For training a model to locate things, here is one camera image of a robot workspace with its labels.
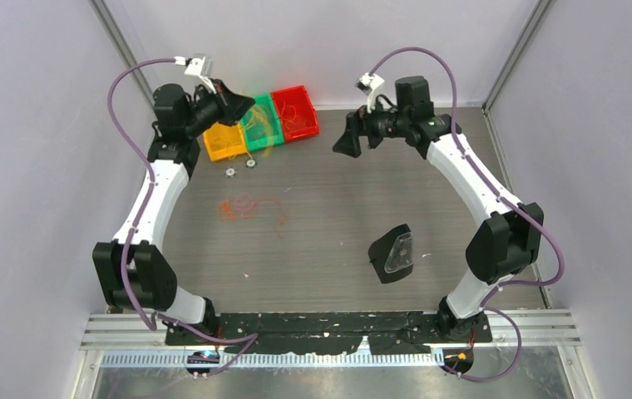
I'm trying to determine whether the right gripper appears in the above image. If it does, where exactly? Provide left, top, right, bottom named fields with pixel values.
left=333, top=94, right=409, bottom=159

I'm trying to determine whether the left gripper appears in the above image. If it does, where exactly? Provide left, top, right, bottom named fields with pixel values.
left=184, top=79, right=254, bottom=138

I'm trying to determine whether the orange cable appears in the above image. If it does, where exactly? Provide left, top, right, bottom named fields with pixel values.
left=279, top=101, right=313, bottom=133

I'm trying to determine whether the cable bundle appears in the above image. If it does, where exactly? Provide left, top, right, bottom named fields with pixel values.
left=215, top=192, right=289, bottom=239

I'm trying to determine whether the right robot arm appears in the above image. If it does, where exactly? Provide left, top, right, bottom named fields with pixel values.
left=333, top=73, right=544, bottom=342

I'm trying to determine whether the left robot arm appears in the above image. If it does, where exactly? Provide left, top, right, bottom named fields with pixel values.
left=92, top=79, right=255, bottom=344

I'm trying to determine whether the green plastic bin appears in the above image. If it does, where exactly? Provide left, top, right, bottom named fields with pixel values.
left=240, top=94, right=284, bottom=152

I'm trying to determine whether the yellow plastic bin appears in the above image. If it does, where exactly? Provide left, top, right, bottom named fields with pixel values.
left=202, top=123, right=248, bottom=162

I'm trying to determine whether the red plastic bin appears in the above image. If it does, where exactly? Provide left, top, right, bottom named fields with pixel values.
left=269, top=86, right=320, bottom=142

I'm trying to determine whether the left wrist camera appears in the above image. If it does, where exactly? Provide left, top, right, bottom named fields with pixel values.
left=184, top=54, right=217, bottom=94

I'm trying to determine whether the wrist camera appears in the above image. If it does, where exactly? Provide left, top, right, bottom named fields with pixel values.
left=356, top=73, right=385, bottom=113
left=184, top=54, right=217, bottom=94

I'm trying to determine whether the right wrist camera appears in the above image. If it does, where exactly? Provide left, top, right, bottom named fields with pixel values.
left=356, top=73, right=385, bottom=113

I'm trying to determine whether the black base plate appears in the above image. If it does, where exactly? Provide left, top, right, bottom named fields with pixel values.
left=194, top=310, right=492, bottom=355

